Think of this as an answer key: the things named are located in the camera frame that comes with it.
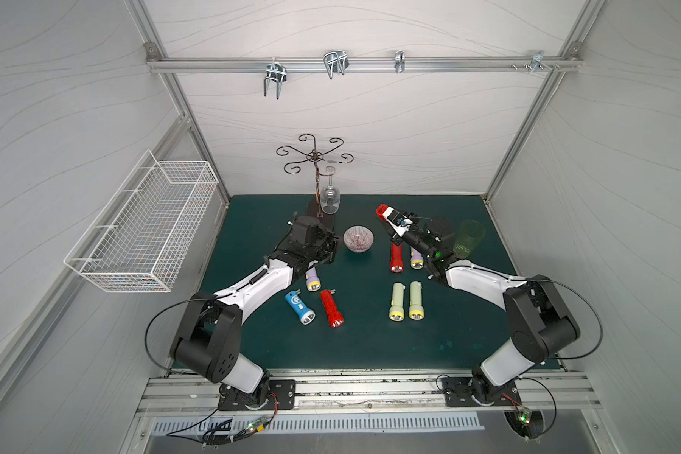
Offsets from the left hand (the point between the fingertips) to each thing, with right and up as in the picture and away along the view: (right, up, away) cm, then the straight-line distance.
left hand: (348, 234), depth 84 cm
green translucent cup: (+42, 0, +11) cm, 44 cm away
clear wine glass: (-6, +13, +7) cm, 15 cm away
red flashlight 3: (+17, -10, +14) cm, 24 cm away
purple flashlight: (-12, -16, +8) cm, 21 cm away
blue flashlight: (-13, -25, 0) cm, 28 cm away
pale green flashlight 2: (+21, -24, +2) cm, 32 cm away
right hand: (+11, +8, -2) cm, 14 cm away
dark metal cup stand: (-10, +25, +6) cm, 27 cm away
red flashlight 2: (+9, +6, -13) cm, 17 cm away
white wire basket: (-51, -1, -16) cm, 54 cm away
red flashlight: (-4, -26, +1) cm, 26 cm away
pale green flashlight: (+15, -24, +2) cm, 28 cm away
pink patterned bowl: (+4, -2, +20) cm, 21 cm away
